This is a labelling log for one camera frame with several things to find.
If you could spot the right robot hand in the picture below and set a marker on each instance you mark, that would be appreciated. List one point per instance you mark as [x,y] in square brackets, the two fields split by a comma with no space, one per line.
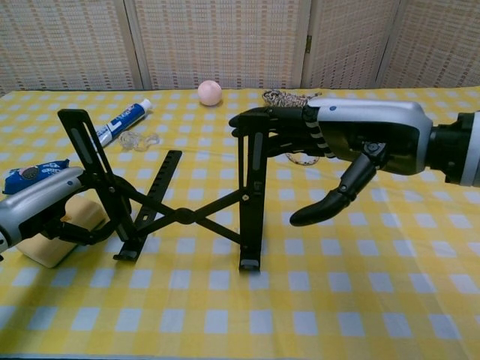
[367,116]

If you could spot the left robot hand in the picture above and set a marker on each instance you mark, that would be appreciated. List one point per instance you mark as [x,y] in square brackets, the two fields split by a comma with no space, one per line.
[37,195]

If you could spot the black folding laptop stand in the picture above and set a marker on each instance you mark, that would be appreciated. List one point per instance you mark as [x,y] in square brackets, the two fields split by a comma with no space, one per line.
[183,215]

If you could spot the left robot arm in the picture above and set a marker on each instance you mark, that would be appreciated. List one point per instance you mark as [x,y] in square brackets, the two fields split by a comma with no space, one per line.
[2,243]

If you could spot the blue cookie packet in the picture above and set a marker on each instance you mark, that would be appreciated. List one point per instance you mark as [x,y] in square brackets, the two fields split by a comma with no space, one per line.
[37,172]

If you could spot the yellow sponge with cutout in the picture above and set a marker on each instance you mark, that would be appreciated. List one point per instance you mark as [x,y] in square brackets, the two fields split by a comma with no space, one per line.
[86,213]

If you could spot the clear plastic piece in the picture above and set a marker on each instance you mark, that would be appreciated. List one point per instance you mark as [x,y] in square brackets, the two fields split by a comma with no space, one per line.
[131,139]

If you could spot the blue white toothpaste tube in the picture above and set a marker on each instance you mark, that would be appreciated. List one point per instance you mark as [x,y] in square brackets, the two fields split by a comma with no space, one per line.
[131,112]

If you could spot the pink ball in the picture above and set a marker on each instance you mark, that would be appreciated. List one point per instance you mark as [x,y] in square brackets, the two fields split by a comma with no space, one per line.
[209,93]

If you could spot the bamboo folding screen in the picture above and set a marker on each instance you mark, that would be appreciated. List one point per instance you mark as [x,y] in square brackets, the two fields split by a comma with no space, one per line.
[225,37]

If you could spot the yellow checked tablecloth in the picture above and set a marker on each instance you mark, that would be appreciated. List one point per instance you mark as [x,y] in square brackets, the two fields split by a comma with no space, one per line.
[337,281]

